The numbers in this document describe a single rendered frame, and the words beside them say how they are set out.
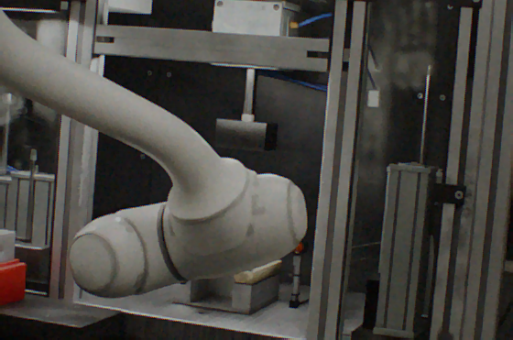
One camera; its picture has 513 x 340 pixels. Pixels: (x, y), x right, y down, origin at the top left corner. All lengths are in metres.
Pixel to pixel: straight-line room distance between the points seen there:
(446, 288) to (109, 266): 0.48
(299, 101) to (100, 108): 0.84
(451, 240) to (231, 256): 0.36
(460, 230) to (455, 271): 0.06
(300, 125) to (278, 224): 0.74
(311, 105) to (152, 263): 0.74
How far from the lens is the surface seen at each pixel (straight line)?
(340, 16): 1.54
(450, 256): 1.52
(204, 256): 1.30
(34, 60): 1.20
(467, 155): 1.50
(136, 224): 1.33
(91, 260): 1.31
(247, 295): 1.70
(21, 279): 1.69
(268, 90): 2.01
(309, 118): 1.99
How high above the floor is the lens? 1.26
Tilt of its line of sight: 3 degrees down
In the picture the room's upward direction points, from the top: 5 degrees clockwise
